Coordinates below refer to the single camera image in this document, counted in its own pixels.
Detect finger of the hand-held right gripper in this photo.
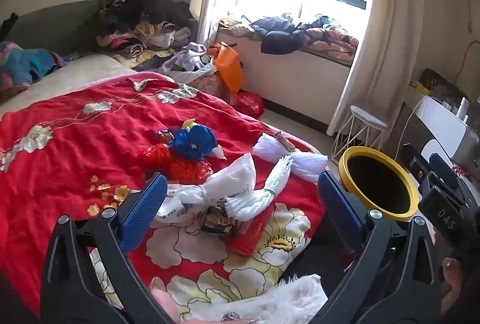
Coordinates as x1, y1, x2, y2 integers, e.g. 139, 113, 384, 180
402, 143, 433, 183
428, 152, 459, 193

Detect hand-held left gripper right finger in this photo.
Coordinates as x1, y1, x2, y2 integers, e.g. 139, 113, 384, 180
317, 170, 442, 324

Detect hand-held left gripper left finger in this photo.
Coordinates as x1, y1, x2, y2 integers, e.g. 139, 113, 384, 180
40, 172, 177, 324

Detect yellow trash bin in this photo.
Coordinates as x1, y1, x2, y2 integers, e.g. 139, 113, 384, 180
338, 146, 420, 221

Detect red plastic bag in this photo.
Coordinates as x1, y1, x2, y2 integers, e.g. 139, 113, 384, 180
143, 143, 214, 183

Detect dark snack wrapper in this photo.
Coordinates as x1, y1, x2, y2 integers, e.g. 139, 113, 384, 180
200, 206, 238, 237

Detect blue plastic bag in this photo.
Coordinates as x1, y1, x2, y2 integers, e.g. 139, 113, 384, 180
167, 121, 226, 162

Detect white plastic bag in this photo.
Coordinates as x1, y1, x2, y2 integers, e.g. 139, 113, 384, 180
155, 152, 258, 224

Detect shiny foil snack wrapper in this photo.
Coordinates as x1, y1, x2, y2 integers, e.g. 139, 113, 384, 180
275, 129, 298, 153

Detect red packet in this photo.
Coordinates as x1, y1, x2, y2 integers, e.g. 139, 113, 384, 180
228, 202, 279, 257

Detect person's right hand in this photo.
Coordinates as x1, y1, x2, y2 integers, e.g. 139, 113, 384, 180
440, 256, 470, 310

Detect person's left hand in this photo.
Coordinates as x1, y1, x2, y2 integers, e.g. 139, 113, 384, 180
150, 277, 260, 324

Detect white dressing table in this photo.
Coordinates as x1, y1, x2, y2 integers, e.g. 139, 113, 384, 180
410, 94, 480, 167

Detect person's black pants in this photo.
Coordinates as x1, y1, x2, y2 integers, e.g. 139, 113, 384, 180
280, 244, 355, 295

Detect red floral blanket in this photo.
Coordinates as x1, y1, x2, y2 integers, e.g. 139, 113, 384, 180
0, 71, 331, 317

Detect dark bag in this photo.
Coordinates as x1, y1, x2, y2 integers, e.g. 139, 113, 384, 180
417, 68, 459, 97

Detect white fluffy garment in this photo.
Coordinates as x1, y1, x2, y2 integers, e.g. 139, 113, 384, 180
187, 273, 329, 324

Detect floral storage bag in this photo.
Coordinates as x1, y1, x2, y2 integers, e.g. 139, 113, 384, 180
187, 70, 233, 104

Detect red shopping bag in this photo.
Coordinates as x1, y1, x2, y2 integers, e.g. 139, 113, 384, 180
230, 91, 265, 119

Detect orange patterned quilt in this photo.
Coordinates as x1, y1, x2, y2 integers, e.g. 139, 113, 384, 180
303, 25, 359, 61

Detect beige bed sheet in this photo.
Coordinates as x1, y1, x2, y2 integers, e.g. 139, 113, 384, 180
0, 54, 140, 115

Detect grey clothes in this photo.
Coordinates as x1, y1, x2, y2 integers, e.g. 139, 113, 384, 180
158, 42, 215, 73

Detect orange paper bag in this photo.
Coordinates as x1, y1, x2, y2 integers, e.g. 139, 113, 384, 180
207, 41, 244, 94

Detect dark jacket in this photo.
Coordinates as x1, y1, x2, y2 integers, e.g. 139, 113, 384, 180
248, 14, 331, 55

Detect colourful patterned cloth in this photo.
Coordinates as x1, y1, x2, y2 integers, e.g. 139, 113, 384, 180
0, 41, 67, 85

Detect pile of clothes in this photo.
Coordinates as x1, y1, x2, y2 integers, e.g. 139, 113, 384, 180
95, 0, 196, 60

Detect grey headboard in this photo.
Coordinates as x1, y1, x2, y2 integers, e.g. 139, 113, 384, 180
0, 0, 113, 59

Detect white cable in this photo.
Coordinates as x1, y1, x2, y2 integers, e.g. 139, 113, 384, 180
393, 98, 425, 157

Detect white wire stool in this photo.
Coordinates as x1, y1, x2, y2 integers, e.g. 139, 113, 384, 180
332, 105, 391, 160

